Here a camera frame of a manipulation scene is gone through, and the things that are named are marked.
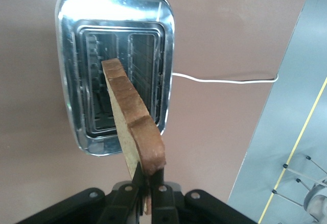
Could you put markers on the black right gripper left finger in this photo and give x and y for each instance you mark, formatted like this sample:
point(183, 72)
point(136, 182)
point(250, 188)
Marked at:
point(122, 203)

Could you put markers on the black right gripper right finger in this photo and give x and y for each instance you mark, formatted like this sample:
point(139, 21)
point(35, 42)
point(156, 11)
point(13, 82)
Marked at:
point(163, 206)

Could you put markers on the slice of bread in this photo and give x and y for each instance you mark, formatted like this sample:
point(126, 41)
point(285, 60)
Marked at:
point(135, 111)

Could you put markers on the silver and beige toaster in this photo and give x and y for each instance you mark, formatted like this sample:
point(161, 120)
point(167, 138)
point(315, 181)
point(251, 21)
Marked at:
point(74, 81)

